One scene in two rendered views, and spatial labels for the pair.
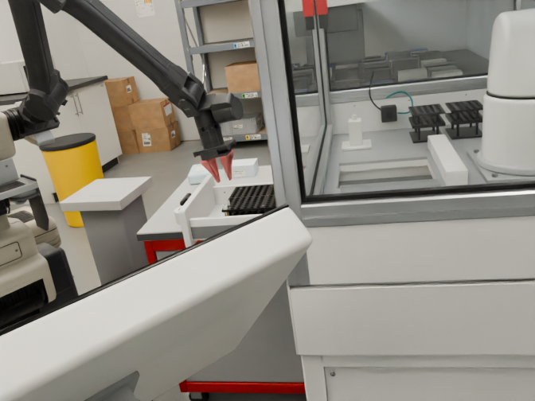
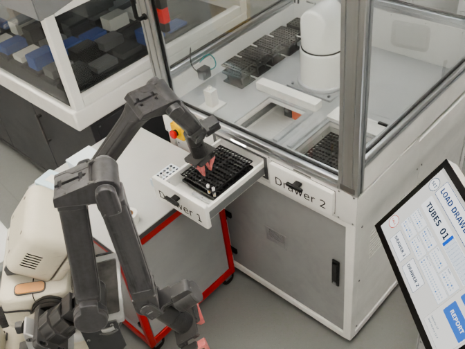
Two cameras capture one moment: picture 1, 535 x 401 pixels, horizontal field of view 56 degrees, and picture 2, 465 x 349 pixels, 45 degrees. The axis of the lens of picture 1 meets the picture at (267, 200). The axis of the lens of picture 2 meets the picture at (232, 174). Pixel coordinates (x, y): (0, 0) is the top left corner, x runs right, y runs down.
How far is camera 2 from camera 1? 163 cm
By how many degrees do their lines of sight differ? 49
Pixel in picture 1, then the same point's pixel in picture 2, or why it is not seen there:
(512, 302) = (410, 153)
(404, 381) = (380, 210)
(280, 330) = (207, 252)
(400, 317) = (385, 183)
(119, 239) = not seen: hidden behind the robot
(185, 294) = not seen: outside the picture
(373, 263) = (380, 167)
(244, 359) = not seen: hidden behind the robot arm
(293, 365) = (215, 269)
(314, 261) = (365, 180)
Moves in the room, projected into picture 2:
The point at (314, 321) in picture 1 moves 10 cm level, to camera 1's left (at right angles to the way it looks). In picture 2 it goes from (362, 207) to (352, 226)
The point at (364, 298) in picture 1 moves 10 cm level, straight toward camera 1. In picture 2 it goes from (377, 184) to (403, 195)
